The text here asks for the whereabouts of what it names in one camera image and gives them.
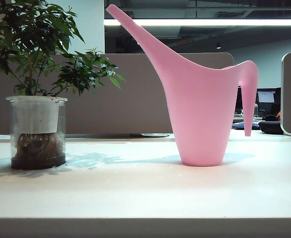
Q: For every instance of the pink plastic watering can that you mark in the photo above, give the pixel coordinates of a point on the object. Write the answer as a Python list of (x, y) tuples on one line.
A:
[(200, 111)]

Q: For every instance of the white inner plant pot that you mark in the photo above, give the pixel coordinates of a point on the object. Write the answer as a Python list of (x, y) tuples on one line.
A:
[(36, 116)]

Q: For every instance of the green leafy plant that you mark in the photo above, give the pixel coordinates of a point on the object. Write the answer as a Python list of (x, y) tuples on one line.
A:
[(36, 32)]

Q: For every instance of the flat grey partition foot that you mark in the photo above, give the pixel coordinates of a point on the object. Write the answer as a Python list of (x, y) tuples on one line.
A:
[(155, 135)]

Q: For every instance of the beige desk partition panel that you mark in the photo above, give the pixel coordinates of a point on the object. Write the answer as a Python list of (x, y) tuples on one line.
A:
[(135, 99)]

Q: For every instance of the blue cloth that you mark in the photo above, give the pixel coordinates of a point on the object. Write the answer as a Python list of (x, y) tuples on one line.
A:
[(238, 126)]

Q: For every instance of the long ceiling light strip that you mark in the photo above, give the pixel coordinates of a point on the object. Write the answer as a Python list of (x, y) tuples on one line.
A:
[(210, 22)]

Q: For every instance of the black computer monitor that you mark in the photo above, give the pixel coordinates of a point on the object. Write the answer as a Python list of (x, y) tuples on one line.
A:
[(266, 96)]

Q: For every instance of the black round cushion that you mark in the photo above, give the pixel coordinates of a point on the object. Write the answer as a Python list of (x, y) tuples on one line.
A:
[(269, 126)]

